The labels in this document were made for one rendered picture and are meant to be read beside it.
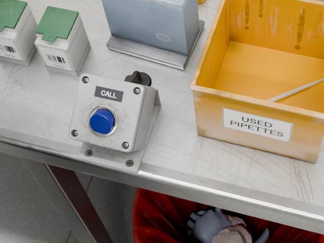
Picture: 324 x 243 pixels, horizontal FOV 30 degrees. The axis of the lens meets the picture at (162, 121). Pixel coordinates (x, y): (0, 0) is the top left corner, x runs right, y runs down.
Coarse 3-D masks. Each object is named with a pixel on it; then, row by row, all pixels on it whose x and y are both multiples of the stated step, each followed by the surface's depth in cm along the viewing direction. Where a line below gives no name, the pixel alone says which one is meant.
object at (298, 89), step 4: (320, 80) 67; (308, 84) 67; (312, 84) 67; (296, 88) 66; (300, 88) 66; (304, 88) 67; (288, 92) 66; (292, 92) 66; (296, 92) 66; (276, 96) 66; (280, 96) 66; (284, 96) 66; (268, 100) 66; (272, 100) 66; (276, 100) 66
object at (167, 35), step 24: (120, 0) 66; (144, 0) 64; (168, 0) 63; (192, 0) 66; (120, 24) 70; (144, 24) 68; (168, 24) 66; (192, 24) 68; (120, 48) 72; (144, 48) 72; (168, 48) 71; (192, 48) 71
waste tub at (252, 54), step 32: (224, 0) 62; (256, 0) 64; (288, 0) 62; (224, 32) 66; (256, 32) 68; (288, 32) 66; (320, 32) 65; (224, 64) 70; (256, 64) 69; (288, 64) 69; (320, 64) 68; (224, 96) 57; (256, 96) 67; (288, 96) 67; (320, 96) 66; (224, 128) 63; (256, 128) 61; (288, 128) 59; (320, 128) 57
